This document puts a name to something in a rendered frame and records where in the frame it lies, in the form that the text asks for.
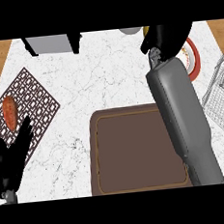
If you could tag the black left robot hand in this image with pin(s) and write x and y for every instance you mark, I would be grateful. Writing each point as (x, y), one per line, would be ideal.
(12, 156)

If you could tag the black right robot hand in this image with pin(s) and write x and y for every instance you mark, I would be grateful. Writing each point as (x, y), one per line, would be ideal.
(170, 38)

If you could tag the yellow lemon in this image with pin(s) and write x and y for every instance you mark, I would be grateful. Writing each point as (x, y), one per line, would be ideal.
(145, 30)

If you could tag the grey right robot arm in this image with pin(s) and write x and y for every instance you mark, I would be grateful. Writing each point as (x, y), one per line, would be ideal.
(181, 117)

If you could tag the brown tray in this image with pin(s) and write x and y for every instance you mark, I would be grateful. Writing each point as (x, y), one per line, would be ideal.
(138, 150)

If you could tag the red-rimmed white plate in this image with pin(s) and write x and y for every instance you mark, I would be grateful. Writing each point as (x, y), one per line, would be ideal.
(191, 60)

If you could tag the pale grey bowl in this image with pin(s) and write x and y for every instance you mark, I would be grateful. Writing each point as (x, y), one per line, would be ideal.
(130, 30)

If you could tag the orange sweet potato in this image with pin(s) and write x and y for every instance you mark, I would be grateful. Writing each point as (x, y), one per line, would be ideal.
(10, 112)

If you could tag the brown patterned placemat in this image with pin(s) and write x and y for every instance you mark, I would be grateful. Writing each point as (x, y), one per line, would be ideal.
(32, 102)

